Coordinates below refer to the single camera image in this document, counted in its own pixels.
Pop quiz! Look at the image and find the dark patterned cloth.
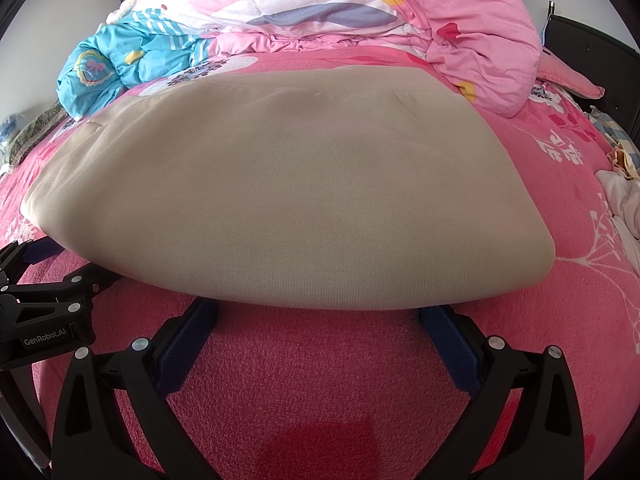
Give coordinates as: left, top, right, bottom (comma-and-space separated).
0, 105, 68, 171

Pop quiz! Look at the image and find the white crumpled garment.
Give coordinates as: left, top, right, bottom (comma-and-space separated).
595, 167, 640, 281

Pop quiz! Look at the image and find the cream zip jacket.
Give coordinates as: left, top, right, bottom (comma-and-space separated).
20, 65, 556, 311

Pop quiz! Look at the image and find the white fleece blanket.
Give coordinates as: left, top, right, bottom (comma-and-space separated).
107, 0, 151, 23

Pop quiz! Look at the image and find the pink floral bed blanket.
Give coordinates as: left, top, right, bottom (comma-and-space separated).
0, 42, 640, 480

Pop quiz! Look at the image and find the pink pillow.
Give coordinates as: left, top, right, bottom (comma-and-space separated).
537, 52, 606, 101

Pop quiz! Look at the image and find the dark headboard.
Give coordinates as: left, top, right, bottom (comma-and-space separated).
542, 15, 640, 141

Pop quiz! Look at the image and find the checkered cloth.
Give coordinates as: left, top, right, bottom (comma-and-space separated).
582, 105, 640, 181

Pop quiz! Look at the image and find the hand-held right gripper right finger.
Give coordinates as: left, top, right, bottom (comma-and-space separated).
420, 305, 586, 480

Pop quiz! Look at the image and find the pink and blue printed quilt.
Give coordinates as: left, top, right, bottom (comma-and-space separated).
55, 0, 543, 121

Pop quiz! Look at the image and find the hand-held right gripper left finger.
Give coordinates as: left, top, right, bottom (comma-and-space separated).
50, 297, 221, 480

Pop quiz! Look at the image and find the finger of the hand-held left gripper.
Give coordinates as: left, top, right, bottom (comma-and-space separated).
0, 262, 121, 331
0, 237, 65, 286

